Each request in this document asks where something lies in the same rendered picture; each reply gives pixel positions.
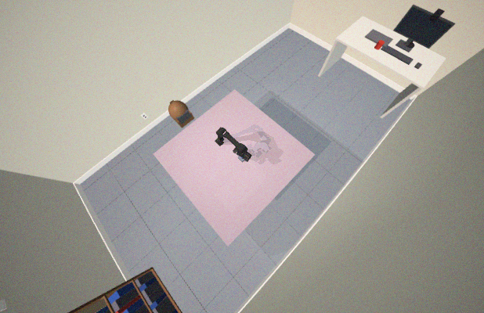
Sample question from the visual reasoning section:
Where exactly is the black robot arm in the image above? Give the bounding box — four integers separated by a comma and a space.
215, 127, 252, 160

